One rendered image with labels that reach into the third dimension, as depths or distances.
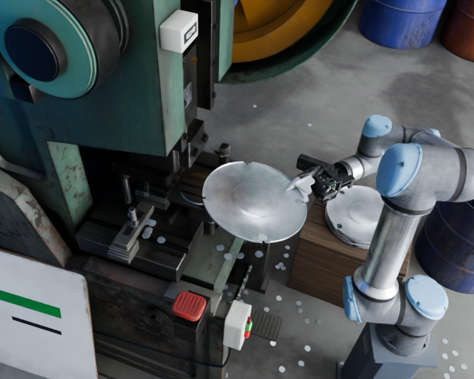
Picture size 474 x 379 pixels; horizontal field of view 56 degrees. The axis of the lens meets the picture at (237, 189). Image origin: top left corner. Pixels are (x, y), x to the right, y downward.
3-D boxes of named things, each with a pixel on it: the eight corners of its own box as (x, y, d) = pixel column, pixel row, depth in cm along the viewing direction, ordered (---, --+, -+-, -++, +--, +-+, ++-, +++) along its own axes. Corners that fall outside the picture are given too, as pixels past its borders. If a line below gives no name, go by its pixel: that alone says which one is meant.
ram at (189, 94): (213, 141, 122) (214, 39, 100) (190, 177, 112) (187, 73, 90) (155, 125, 125) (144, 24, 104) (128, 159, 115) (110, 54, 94)
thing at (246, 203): (207, 242, 109) (208, 241, 109) (198, 160, 129) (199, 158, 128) (317, 244, 116) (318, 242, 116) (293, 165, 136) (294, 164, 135)
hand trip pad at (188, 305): (208, 313, 109) (208, 298, 103) (198, 336, 105) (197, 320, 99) (180, 304, 110) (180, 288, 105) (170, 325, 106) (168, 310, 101)
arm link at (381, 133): (402, 115, 133) (391, 145, 140) (363, 111, 133) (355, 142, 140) (407, 129, 127) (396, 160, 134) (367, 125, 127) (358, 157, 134)
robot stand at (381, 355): (384, 366, 172) (426, 307, 140) (392, 418, 159) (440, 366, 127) (335, 362, 172) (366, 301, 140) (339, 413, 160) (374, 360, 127)
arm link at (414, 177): (396, 335, 121) (473, 167, 88) (340, 329, 121) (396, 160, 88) (387, 299, 130) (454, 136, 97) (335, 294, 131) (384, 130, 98)
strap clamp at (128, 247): (159, 217, 126) (156, 192, 119) (129, 264, 115) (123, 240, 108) (139, 211, 127) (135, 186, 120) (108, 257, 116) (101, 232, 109)
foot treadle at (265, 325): (282, 324, 170) (284, 317, 166) (274, 347, 163) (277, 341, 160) (141, 275, 182) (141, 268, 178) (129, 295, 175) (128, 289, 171)
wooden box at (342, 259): (393, 253, 210) (419, 203, 185) (378, 322, 185) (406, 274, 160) (311, 225, 219) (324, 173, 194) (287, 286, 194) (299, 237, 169)
